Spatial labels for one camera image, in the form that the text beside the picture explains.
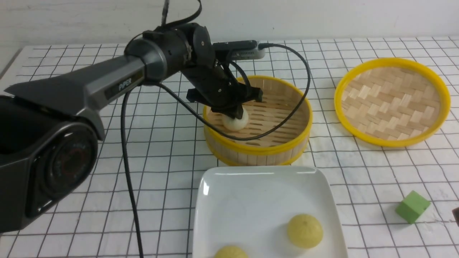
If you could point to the white grid tablecloth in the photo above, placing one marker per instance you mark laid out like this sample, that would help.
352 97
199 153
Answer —
168 155

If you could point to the yellow-rimmed bamboo steamer lid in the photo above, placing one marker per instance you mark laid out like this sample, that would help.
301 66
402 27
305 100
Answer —
392 102

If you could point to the white square plate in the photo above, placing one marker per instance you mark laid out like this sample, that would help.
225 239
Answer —
250 207

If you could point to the white steamed bun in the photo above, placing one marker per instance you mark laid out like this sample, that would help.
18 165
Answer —
235 124

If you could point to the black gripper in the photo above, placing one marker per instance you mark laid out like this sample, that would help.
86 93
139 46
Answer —
217 89

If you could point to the green cube block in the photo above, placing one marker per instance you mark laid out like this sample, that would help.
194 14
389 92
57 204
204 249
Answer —
412 207

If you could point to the yellow-rimmed bamboo steamer basket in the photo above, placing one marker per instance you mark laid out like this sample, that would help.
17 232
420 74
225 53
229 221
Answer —
281 147

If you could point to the yellow steamed bun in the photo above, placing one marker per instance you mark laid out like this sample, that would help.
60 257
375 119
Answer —
304 231

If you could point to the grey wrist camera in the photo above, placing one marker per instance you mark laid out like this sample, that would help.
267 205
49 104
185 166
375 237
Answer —
238 50

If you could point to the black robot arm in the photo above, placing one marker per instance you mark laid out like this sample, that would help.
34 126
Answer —
50 128

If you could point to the yellow bun at plate edge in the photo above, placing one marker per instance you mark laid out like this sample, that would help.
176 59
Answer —
230 251

